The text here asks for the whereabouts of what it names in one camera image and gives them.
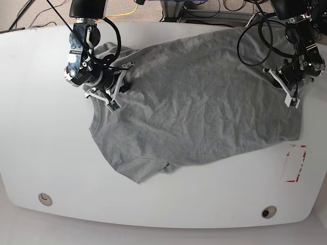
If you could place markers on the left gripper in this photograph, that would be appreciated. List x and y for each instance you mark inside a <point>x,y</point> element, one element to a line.
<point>292,79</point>

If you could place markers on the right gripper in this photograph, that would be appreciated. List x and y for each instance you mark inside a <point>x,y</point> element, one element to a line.
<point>105,85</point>

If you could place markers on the grey t-shirt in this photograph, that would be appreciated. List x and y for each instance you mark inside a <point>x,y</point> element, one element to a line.
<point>193,102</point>

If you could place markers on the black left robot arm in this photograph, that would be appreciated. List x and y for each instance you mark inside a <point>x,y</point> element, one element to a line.
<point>306,63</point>

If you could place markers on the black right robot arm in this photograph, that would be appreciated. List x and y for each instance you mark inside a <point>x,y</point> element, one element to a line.
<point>84,37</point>

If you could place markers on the red tape rectangle marking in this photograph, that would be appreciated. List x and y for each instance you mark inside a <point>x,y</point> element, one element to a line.
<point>295,159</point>

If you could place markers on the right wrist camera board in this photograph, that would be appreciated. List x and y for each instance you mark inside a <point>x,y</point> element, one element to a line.
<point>112,106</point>

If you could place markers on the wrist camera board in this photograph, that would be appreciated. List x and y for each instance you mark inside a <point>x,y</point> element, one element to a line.
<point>291,101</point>
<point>112,106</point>

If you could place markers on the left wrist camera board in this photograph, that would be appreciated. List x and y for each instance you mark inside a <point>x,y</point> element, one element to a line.
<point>291,101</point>

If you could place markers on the right table cable grommet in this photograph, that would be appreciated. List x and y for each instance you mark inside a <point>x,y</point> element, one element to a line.
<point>269,212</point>

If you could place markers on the table cable grommet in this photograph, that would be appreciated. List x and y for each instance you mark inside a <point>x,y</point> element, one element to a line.
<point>269,212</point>
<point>45,199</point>

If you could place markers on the left table cable grommet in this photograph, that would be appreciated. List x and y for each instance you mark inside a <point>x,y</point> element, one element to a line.
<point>45,199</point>

